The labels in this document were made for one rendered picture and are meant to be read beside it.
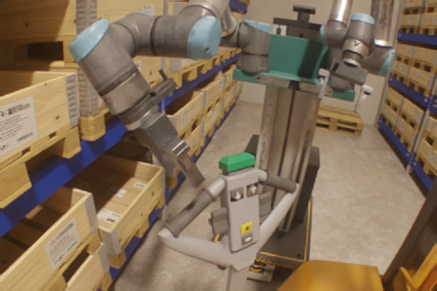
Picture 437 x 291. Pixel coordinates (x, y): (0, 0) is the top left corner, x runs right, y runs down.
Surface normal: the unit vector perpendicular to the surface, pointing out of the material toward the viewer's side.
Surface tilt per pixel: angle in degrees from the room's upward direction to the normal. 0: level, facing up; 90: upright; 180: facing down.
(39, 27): 90
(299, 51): 90
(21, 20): 90
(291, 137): 90
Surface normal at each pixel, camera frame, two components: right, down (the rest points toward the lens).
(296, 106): -0.29, 0.39
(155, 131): 0.54, 0.14
